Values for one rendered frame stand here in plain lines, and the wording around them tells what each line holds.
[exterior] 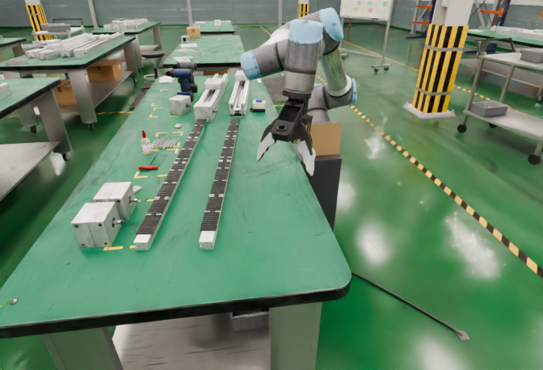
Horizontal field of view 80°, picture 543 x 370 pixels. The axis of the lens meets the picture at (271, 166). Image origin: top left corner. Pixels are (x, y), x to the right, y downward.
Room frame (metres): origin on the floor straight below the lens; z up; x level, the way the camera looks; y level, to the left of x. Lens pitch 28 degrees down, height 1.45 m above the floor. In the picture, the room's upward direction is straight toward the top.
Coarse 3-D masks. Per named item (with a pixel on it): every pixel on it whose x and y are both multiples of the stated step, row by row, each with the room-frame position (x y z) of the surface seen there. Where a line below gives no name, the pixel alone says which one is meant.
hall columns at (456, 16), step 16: (32, 0) 10.96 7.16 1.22; (304, 0) 12.08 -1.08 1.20; (464, 0) 4.15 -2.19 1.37; (32, 16) 10.92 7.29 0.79; (448, 16) 4.13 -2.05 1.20; (464, 16) 4.16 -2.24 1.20; (432, 32) 4.31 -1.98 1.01; (448, 32) 4.12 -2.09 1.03; (464, 32) 4.15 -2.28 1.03; (432, 48) 4.23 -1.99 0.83; (448, 48) 4.12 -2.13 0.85; (432, 64) 4.17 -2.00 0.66; (448, 64) 4.13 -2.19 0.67; (432, 80) 4.11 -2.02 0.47; (448, 80) 4.14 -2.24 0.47; (416, 96) 4.36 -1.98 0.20; (432, 96) 4.12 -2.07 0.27; (448, 96) 4.15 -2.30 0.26; (432, 112) 4.12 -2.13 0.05
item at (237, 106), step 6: (240, 84) 2.49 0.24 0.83; (246, 84) 2.35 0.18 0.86; (234, 90) 2.17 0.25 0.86; (240, 90) 2.28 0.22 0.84; (246, 90) 2.17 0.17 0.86; (234, 96) 2.04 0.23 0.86; (240, 96) 2.14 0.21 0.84; (246, 96) 2.07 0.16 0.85; (234, 102) 2.00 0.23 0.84; (240, 102) 2.03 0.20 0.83; (246, 102) 2.05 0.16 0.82; (234, 108) 1.92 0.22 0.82; (240, 108) 1.92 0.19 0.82; (246, 108) 2.03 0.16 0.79; (234, 114) 1.93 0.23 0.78; (240, 114) 1.93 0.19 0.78
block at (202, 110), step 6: (198, 102) 1.89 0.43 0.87; (204, 102) 1.89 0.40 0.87; (210, 102) 1.89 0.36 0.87; (198, 108) 1.80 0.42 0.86; (204, 108) 1.80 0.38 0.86; (210, 108) 1.80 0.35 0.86; (198, 114) 1.80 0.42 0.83; (204, 114) 1.80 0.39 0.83; (210, 114) 1.80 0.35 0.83; (210, 120) 1.81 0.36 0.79
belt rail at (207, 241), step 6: (234, 144) 1.47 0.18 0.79; (228, 174) 1.16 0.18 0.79; (222, 204) 0.96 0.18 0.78; (204, 234) 0.77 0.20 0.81; (210, 234) 0.77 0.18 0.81; (216, 234) 0.80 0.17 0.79; (204, 240) 0.74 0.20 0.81; (210, 240) 0.74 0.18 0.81; (204, 246) 0.73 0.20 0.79; (210, 246) 0.73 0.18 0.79
